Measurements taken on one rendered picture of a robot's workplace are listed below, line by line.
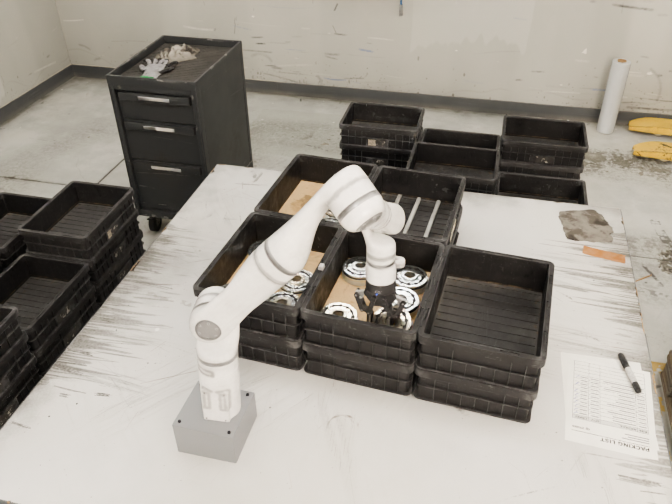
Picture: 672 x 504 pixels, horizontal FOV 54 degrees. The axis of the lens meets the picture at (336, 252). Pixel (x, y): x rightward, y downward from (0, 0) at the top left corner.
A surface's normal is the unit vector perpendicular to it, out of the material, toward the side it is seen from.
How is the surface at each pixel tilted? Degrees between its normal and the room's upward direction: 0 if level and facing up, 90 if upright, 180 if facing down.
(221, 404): 88
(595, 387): 0
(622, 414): 0
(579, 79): 90
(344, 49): 90
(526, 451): 0
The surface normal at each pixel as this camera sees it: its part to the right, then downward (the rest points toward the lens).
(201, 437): -0.24, 0.57
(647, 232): -0.01, -0.81
